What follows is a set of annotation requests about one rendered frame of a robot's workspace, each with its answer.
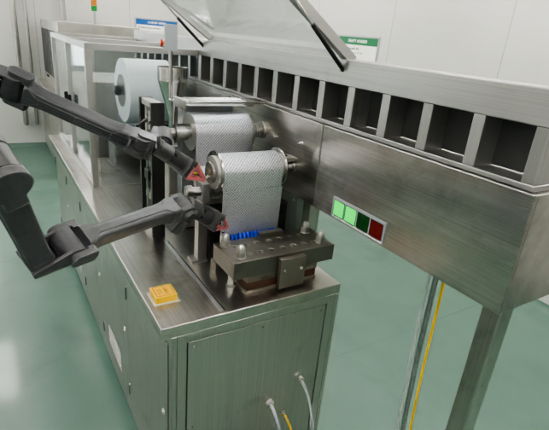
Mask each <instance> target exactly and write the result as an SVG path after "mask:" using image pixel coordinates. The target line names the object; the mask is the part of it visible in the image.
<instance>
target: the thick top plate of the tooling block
mask: <svg viewBox="0 0 549 430"><path fill-rule="evenodd" d="M300 230H301V229H298V230H289V231H284V232H283V235H276V236H271V237H266V238H259V237H258V236H254V237H249V238H243V239H238V240H233V241H230V244H231V246H230V247H227V248H223V247H221V246H220V242H218V243H214V244H213V260H214V261H215V262H216V263H217V264H218V265H219V266H220V267H221V268H222V269H223V270H224V271H225V272H226V274H227V275H228V276H229V277H230V278H231V279H232V280H233V281H235V280H239V279H243V278H247V277H251V276H258V275H262V274H266V273H270V272H274V271H277V268H278V260H279V258H282V257H287V256H291V255H296V254H300V253H304V254H306V256H307V259H306V264H312V263H317V262H320V261H325V260H328V259H332V257H333V251H334V245H335V244H334V243H332V242H330V241H328V240H327V239H325V238H324V241H325V243H324V244H318V243H316V242H315V240H316V235H317V232H315V231H314V230H312V229H309V231H310V233H308V234H303V233H301V232H300ZM241 244H243V245H244V246H245V251H246V258H245V259H242V260H240V259H236V258H235V256H236V255H237V247H238V246H239V245H241Z"/></svg>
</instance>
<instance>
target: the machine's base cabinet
mask: <svg viewBox="0 0 549 430"><path fill-rule="evenodd" d="M55 163H56V170H57V178H58V188H59V196H60V206H61V222H66V221H68V220H71V219H75V221H76V222H77V223H78V225H81V224H94V223H95V221H94V219H93V217H92V216H91V214H90V212H89V210H88V208H87V207H86V205H85V203H84V202H83V200H82V198H81V196H80V194H79V192H78V190H77V189H76V187H75V186H74V184H73V181H72V179H71V178H70V177H69V175H68V173H67V171H66V169H65V167H64V165H63V164H62V163H61V160H60V158H59V157H58V155H57V153H56V152H55ZM98 250H99V254H98V256H97V258H96V259H95V260H94V261H91V262H90V263H87V264H83V265H81V266H79V267H76V270H77V272H78V274H79V278H80V281H81V283H82V285H83V288H84V290H85V294H86V296H87V299H88V300H89V303H90V306H91V309H92V311H93V314H94V316H95V319H96V322H97V325H98V327H99V329H100V332H101V334H102V337H103V340H104V343H105V345H106V347H107V349H108V354H109V356H110V358H111V360H112V363H113V365H114V369H115V371H116V374H117V376H118V378H119V381H120V384H121V386H122V389H123V392H124V394H125V396H126V400H127V403H128V404H129V407H130V409H131V412H132V415H133V418H134V420H135V422H136V424H137V429H138V430H277V429H276V425H275V421H274V419H273V416H272V413H271V410H270V408H268V407H267V406H266V401H267V400H268V399H270V398H271V399H272V400H273V402H274V405H273V406H274V408H275V410H276V412H277V416H278V420H279V422H280V426H281V430H289V426H288V423H287V422H286V420H285V418H284V416H282V415H281V411H282V410H286V412H287V415H286V416H287V417H288V419H289V423H290V425H291V427H292V430H312V428H311V418H310V411H309V406H308V402H307V395H306V394H305V391H304V388H303V386H302V384H301V383H300V382H299V381H298V380H297V379H298V377H299V376H300V375H302V376H303V377H304V383H305V385H306V387H307V391H308V394H309V397H310V400H311V404H312V414H313V421H314V430H317V428H318V418H319V412H320V407H321V402H322V397H323V390H324V381H325V376H326V370H327V365H328V359H329V354H330V344H331V339H332V333H333V328H334V322H335V317H336V307H337V301H338V296H339V293H334V294H332V295H328V296H324V297H322V298H318V299H313V300H309V301H306V302H303V303H300V304H296V305H291V306H287V307H284V308H281V309H277V310H274V311H268V312H265V313H262V314H259V315H255V316H252V317H246V318H243V319H240V320H236V321H233V322H228V323H224V324H221V325H218V326H214V327H211V328H205V329H203V330H199V331H195V332H193V333H189V334H184V335H180V336H177V337H173V338H171V339H167V340H161V339H160V337H159V335H158V334H157V333H156V331H155V328H154V326H153V325H152V323H151V321H150V320H149V318H148V316H147V314H146V312H145V310H144V309H143V307H142V305H141V303H140V302H139V300H138V298H137V296H136V295H135V293H134V291H133V289H132V288H131V285H130V283H129V282H128V281H127V279H126V276H125V274H124V273H123V271H122V269H121V268H120V266H119V264H118V262H117V260H116V259H115V257H114V255H113V253H112V252H111V250H110V248H109V246H108V244H106V245H104V246H101V247H99V248H98Z"/></svg>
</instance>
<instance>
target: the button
mask: <svg viewBox="0 0 549 430"><path fill-rule="evenodd" d="M149 294H150V296H151V297H152V299H153V301H154V302H155V303H156V304H157V305H158V304H162V303H166V302H169V301H174V300H177V299H178V294H177V293H176V291H175V290H174V288H173V287H172V285H171V284H167V285H162V286H158V287H153V288H150V289H149Z"/></svg>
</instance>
